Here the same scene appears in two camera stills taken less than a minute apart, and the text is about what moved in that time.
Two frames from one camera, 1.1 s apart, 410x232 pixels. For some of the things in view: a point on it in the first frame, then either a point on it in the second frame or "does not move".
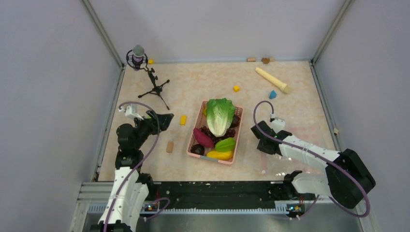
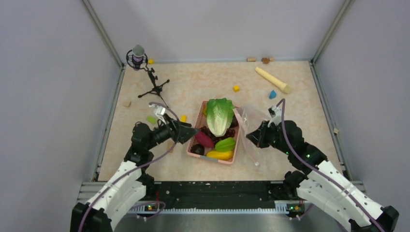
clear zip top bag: x=280 y=166 to x=251 y=119
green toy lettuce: x=219 y=114 does not move
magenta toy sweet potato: x=203 y=138 does not move
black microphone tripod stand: x=156 y=89 does not move
